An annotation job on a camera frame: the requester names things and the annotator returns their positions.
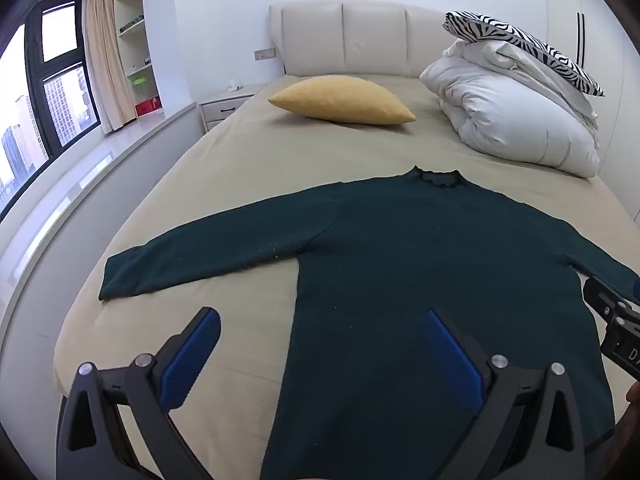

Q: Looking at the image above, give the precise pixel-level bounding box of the white duvet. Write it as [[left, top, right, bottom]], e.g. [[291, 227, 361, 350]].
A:
[[419, 38, 601, 178]]

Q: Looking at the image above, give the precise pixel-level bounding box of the white window sill bench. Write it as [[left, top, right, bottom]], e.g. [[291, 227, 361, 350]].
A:
[[0, 101, 203, 391]]

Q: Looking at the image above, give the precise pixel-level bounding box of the dark green sweater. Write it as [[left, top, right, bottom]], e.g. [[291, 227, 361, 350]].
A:
[[98, 166, 640, 480]]

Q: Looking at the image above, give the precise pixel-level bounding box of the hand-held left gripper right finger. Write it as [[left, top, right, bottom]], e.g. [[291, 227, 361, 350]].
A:
[[424, 309, 586, 480]]

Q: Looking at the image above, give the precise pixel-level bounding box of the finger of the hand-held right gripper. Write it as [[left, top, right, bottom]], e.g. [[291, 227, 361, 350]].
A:
[[582, 275, 640, 322]]

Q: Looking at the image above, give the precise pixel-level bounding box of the black framed window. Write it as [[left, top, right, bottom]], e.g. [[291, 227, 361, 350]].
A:
[[0, 0, 101, 223]]

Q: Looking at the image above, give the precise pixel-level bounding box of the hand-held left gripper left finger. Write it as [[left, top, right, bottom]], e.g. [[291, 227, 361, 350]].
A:
[[55, 306, 223, 480]]

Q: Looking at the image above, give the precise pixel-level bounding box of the white wall shelf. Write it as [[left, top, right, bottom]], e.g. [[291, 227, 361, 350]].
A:
[[113, 0, 162, 121]]

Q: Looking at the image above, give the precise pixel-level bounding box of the yellow pillow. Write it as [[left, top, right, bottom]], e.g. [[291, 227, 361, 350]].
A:
[[268, 74, 417, 125]]

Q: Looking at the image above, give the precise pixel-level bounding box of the white nightstand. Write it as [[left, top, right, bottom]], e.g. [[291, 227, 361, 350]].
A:
[[199, 83, 263, 134]]

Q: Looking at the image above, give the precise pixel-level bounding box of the zebra striped pillow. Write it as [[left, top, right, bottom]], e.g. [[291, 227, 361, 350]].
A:
[[442, 10, 605, 98]]

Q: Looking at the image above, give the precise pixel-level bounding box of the cream padded headboard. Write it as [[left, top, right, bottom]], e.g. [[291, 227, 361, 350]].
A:
[[269, 0, 458, 79]]

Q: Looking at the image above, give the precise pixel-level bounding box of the white wardrobe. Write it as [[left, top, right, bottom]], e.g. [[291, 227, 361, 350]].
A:
[[542, 0, 640, 221]]

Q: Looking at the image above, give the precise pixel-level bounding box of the beige curtain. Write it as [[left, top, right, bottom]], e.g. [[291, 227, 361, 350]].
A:
[[81, 0, 137, 135]]

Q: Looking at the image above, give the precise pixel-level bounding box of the bed with beige sheet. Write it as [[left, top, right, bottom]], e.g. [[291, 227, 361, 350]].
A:
[[52, 72, 640, 480]]

